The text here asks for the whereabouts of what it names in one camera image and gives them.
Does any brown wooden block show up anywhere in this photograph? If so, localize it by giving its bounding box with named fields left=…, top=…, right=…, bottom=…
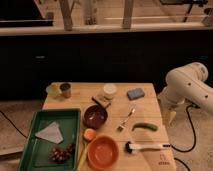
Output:
left=92, top=95, right=111, bottom=108

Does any metal fork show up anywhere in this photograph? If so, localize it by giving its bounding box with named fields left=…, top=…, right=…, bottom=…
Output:
left=116, top=108, right=136, bottom=132

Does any yellow-green cup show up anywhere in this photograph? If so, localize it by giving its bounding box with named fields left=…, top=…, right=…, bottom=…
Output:
left=46, top=84, right=60, bottom=98

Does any purple bowl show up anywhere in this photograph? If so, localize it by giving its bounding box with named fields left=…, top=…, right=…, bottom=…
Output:
left=83, top=105, right=108, bottom=129

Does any black and white dish brush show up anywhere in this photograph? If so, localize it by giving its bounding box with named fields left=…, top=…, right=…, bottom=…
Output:
left=125, top=141, right=171, bottom=154

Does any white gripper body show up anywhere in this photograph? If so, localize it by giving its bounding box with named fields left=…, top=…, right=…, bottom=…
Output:
left=157, top=94, right=176, bottom=116

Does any black cable right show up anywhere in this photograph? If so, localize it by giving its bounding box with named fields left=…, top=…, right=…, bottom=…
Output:
left=170, top=104, right=198, bottom=171

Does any bunch of red grapes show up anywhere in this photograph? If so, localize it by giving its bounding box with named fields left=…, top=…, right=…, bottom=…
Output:
left=51, top=144, right=75, bottom=163

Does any white folded cloth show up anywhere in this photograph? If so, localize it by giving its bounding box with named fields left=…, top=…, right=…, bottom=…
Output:
left=35, top=122, right=63, bottom=144

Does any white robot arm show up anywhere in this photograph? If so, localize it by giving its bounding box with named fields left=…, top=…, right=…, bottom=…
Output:
left=157, top=62, right=213, bottom=125

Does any black cable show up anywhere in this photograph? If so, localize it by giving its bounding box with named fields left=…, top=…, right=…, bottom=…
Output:
left=0, top=110, right=28, bottom=139
left=170, top=104, right=198, bottom=171

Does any white cup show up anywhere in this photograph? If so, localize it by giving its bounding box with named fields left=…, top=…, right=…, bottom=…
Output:
left=103, top=83, right=117, bottom=99

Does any orange bowl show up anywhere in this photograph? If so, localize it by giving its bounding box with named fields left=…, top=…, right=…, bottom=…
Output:
left=87, top=136, right=119, bottom=171

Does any brown cup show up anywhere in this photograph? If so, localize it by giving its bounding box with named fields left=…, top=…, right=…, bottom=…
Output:
left=60, top=83, right=71, bottom=98

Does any black cable left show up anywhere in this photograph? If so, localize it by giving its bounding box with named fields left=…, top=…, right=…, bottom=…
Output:
left=0, top=110, right=28, bottom=139

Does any blue sponge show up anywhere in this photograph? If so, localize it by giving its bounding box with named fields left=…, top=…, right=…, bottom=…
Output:
left=127, top=88, right=145, bottom=100

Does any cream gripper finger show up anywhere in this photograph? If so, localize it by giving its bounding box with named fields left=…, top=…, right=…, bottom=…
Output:
left=168, top=111, right=176, bottom=125

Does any green plastic tray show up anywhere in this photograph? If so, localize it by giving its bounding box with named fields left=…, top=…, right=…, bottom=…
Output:
left=18, top=109, right=81, bottom=171

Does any orange fruit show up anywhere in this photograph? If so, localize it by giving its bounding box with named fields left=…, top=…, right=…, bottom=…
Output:
left=83, top=128, right=96, bottom=142

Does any yellow banana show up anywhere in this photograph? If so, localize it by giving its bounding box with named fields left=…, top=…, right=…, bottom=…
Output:
left=76, top=143, right=88, bottom=171

